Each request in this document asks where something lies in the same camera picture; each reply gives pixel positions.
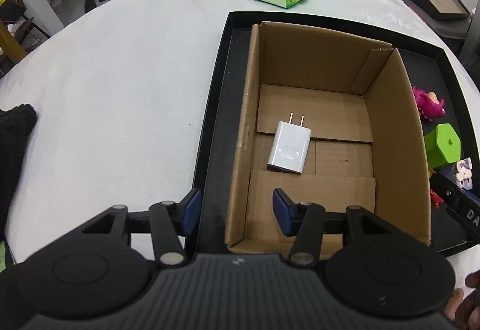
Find black fuzzy sleeve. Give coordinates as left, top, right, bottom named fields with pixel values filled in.
left=0, top=104, right=38, bottom=241

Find pink bear figurine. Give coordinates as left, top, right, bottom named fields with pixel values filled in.
left=412, top=86, right=445, bottom=122

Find person's right hand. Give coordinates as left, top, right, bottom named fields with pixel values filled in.
left=444, top=271, right=480, bottom=330

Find white USB charger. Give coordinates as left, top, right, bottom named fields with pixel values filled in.
left=267, top=112, right=312, bottom=174

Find yellow side table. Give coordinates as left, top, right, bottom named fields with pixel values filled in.
left=1, top=0, right=36, bottom=63

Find red blue keychain figurine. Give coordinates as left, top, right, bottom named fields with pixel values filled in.
left=430, top=189, right=443, bottom=210

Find green hexagonal box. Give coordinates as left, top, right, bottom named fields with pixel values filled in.
left=424, top=123, right=461, bottom=170

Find brown cardboard box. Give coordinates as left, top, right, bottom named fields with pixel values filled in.
left=224, top=22, right=431, bottom=254

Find purple cube toy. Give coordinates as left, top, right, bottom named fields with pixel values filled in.
left=454, top=157, right=473, bottom=190

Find black shallow tray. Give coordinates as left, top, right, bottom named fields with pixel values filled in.
left=187, top=11, right=479, bottom=254

